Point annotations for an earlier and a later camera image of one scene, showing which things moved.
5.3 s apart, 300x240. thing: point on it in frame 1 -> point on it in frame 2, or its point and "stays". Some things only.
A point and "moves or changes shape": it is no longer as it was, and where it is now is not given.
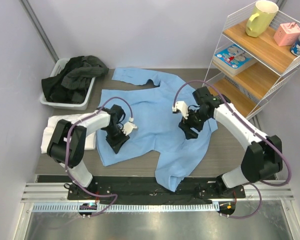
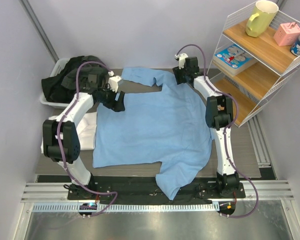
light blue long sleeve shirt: (180, 157) moves or changes shape
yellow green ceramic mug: (264, 13) stays
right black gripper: (186, 124) -> (177, 72)
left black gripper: (115, 145) -> (117, 106)
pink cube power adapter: (286, 33) stays
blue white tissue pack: (233, 59) stays
